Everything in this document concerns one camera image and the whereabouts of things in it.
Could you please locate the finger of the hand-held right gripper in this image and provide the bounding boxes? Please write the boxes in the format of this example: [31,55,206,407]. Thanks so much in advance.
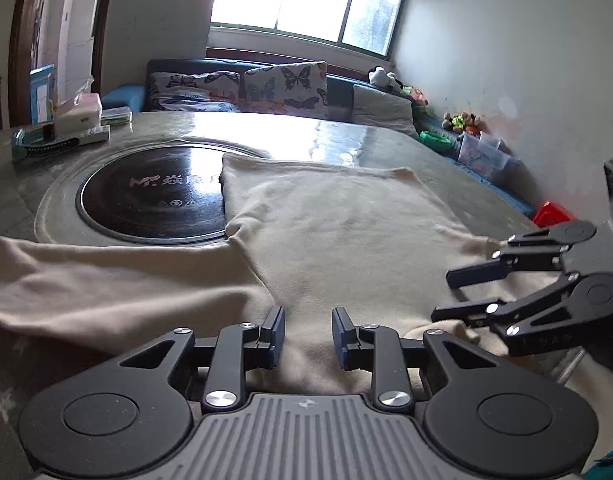
[445,227,563,290]
[431,272,586,356]

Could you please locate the white tissue box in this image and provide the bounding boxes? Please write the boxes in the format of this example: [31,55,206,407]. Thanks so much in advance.
[54,93,104,136]

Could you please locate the silver and green tray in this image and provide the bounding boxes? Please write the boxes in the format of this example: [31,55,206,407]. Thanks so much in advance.
[11,124,112,163]

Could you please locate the green flat packet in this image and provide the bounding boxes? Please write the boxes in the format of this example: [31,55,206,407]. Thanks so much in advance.
[100,108,134,127]

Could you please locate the panda plush toy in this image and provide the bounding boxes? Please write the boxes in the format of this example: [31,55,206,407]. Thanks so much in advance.
[369,66,405,94]

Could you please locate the red plastic object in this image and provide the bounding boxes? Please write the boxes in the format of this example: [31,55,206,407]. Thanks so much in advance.
[532,200,578,229]

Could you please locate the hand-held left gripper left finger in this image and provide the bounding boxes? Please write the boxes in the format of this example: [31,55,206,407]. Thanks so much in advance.
[119,305,287,414]

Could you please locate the grey pillow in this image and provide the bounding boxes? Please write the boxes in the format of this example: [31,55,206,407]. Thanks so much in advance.
[351,83,420,139]

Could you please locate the black round induction cooktop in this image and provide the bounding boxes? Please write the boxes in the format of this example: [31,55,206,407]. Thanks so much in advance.
[75,144,267,246]

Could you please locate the blue sofa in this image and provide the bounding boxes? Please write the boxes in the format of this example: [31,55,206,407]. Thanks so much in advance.
[101,58,536,219]

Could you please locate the beige long-sleeved top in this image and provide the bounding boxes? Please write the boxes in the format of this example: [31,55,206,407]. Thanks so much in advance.
[0,152,562,397]

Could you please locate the clear plastic storage box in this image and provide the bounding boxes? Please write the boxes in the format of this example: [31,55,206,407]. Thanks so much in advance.
[455,130,513,184]

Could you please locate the wide butterfly print pillow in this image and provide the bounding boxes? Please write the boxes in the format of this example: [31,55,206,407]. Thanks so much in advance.
[145,70,242,113]

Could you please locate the blue cardboard box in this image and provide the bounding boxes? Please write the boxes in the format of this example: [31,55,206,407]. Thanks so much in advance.
[29,64,58,126]

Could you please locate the teal cloth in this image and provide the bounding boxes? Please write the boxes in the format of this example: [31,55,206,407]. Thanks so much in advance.
[581,447,613,480]

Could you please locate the pile of small plush toys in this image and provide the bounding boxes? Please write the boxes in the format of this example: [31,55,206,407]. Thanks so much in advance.
[441,110,483,134]

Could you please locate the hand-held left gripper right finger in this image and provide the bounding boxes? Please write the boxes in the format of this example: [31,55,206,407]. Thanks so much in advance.
[333,306,507,414]

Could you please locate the brown wooden door frame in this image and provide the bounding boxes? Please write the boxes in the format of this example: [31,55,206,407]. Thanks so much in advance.
[8,0,120,132]

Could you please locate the window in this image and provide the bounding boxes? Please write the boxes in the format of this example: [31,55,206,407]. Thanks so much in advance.
[209,0,413,59]

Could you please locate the green plastic container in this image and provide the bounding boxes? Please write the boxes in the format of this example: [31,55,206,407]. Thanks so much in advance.
[419,129,458,154]

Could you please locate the square butterfly print pillow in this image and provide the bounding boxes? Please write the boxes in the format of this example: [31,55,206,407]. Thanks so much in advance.
[243,61,329,121]

